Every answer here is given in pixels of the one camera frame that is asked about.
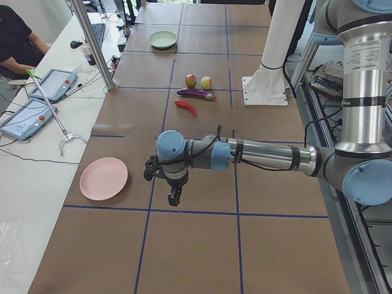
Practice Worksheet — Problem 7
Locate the aluminium frame post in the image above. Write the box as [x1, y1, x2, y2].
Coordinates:
[64, 0, 115, 91]

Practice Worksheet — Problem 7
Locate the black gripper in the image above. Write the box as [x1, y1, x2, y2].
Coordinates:
[166, 176, 187, 206]

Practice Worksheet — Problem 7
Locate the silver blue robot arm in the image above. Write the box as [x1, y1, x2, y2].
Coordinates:
[144, 1, 391, 206]

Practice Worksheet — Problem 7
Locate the pink plate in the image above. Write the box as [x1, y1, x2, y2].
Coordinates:
[79, 157, 128, 201]

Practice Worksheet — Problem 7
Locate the red chili pepper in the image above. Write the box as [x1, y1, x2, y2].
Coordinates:
[174, 100, 197, 118]

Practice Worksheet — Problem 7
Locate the teach pendant tablet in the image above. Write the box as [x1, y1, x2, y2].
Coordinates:
[37, 69, 77, 103]
[1, 98, 53, 140]

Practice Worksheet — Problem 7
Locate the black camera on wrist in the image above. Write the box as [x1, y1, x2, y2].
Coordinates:
[143, 156, 164, 181]

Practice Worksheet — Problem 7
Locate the red yellow apple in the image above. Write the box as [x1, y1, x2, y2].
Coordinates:
[184, 74, 197, 88]

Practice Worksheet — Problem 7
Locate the lower teach pendant tablet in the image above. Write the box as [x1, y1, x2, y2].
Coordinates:
[1, 98, 53, 140]

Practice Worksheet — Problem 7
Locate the green pink apple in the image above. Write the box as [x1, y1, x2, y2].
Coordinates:
[200, 76, 212, 90]

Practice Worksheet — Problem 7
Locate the person in black shirt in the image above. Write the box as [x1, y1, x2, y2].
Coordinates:
[1, 5, 49, 80]

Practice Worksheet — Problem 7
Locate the purple eggplant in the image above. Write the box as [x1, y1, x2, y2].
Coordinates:
[176, 88, 216, 101]

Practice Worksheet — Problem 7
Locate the small metal cup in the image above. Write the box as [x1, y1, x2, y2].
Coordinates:
[122, 27, 130, 37]

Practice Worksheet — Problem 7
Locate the black computer mouse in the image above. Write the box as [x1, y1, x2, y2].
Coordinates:
[70, 40, 83, 49]

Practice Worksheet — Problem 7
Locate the black keyboard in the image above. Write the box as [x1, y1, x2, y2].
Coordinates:
[91, 23, 106, 47]

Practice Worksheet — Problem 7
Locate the green plate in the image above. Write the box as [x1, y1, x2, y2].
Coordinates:
[148, 31, 177, 49]

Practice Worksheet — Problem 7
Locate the stack of books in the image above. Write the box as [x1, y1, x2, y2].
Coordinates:
[310, 61, 344, 98]

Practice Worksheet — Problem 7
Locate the upper teach pendant tablet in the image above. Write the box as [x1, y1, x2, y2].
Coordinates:
[37, 69, 77, 103]

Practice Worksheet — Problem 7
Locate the reacher grabber stick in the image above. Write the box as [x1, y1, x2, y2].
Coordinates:
[26, 69, 88, 156]

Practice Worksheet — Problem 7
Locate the dark drink bottle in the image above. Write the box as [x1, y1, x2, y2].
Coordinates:
[81, 44, 96, 66]

